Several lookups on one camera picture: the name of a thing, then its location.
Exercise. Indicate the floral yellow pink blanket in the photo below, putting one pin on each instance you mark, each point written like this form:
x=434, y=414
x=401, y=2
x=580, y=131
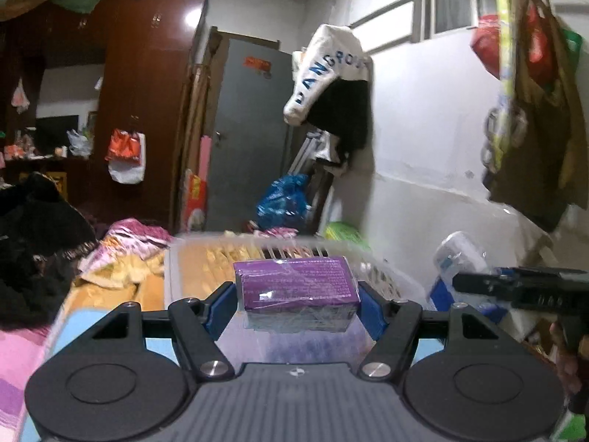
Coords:
x=124, y=258

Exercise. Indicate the pink board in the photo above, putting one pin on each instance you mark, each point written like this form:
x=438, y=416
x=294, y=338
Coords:
x=204, y=156

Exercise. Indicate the red and white plastic bag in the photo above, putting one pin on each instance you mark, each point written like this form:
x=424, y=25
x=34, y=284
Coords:
x=125, y=156

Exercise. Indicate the grey metal door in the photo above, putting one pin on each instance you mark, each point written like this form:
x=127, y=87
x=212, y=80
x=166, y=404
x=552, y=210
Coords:
x=246, y=138

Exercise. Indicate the white jacket with blue letters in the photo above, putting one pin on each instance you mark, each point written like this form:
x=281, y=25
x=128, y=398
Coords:
x=322, y=73

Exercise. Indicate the red hanging plastic bag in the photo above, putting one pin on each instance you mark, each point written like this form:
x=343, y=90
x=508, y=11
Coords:
x=487, y=43

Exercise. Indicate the white and blue plastic container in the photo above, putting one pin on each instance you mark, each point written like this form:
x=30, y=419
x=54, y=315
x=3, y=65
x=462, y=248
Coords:
x=460, y=258

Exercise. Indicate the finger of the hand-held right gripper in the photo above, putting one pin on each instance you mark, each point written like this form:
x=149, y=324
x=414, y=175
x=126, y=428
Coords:
x=483, y=281

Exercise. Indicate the green packet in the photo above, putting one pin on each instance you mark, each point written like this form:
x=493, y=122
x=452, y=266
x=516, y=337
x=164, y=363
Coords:
x=343, y=231

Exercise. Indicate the pink striped blanket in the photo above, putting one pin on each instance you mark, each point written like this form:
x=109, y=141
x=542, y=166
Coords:
x=18, y=368

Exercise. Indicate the window with white frame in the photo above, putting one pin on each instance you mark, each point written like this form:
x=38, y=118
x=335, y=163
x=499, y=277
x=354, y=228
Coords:
x=448, y=2

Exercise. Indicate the folded metal rack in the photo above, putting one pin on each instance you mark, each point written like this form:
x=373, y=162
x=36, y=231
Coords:
x=306, y=154

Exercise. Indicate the person's right hand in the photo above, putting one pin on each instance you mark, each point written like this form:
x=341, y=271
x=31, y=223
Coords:
x=565, y=363

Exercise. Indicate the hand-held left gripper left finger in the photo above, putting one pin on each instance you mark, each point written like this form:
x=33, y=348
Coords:
x=223, y=306

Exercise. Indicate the purple box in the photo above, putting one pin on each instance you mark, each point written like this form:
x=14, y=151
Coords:
x=297, y=285

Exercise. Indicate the white plastic basket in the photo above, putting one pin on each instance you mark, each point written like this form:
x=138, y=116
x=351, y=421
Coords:
x=198, y=262

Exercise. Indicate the pink small hanging bag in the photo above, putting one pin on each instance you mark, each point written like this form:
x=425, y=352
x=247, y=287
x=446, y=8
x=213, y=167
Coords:
x=19, y=96

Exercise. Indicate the red and white printed bag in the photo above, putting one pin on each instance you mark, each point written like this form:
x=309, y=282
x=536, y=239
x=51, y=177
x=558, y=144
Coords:
x=195, y=202

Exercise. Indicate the black clothing pile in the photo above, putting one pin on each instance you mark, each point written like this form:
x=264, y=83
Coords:
x=37, y=248

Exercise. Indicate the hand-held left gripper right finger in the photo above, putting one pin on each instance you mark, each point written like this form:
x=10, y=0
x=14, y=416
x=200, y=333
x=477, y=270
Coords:
x=371, y=309

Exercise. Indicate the black hanging garment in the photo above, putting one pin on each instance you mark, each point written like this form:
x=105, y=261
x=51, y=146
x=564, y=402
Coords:
x=343, y=119

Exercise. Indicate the black television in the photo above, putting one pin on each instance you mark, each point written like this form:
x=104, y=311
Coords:
x=57, y=133

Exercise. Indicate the yellow green hanging strip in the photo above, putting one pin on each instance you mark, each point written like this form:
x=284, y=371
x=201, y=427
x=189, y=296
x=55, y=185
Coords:
x=504, y=69

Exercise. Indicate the brown hanging bag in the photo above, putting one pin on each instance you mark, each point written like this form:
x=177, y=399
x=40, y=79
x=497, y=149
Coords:
x=538, y=147

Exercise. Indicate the brown wooden wardrobe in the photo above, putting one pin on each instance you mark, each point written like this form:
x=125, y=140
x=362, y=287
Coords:
x=142, y=101

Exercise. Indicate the blue plastic bag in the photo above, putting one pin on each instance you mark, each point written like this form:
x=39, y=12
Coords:
x=283, y=200

